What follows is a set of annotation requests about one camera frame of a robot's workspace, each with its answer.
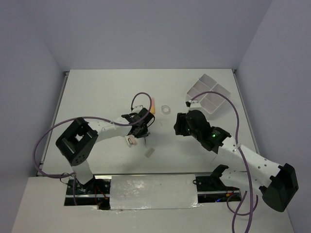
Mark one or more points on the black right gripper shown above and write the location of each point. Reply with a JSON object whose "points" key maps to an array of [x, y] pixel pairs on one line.
{"points": [[181, 121]]}

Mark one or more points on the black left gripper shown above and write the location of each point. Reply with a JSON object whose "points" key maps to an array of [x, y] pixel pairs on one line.
{"points": [[145, 133]]}

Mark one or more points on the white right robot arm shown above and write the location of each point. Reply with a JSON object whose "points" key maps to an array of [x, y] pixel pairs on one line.
{"points": [[278, 184]]}

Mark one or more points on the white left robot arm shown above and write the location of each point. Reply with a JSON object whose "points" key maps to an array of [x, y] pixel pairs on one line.
{"points": [[79, 138]]}

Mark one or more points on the orange pink highlighter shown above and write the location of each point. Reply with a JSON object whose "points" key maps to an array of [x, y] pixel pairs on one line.
{"points": [[153, 109]]}

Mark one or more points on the beige eraser centre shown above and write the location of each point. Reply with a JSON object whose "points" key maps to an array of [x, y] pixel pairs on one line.
{"points": [[149, 152]]}

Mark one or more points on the clear compartment organizer box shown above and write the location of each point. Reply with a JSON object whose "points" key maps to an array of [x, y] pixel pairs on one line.
{"points": [[210, 103]]}

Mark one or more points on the clear tape roll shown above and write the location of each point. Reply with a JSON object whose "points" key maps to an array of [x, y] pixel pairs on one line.
{"points": [[165, 109]]}

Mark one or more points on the silver foil panel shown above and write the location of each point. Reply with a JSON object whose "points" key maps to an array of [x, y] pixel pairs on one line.
{"points": [[153, 192]]}

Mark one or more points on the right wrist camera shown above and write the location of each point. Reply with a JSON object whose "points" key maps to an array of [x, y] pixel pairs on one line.
{"points": [[193, 105]]}

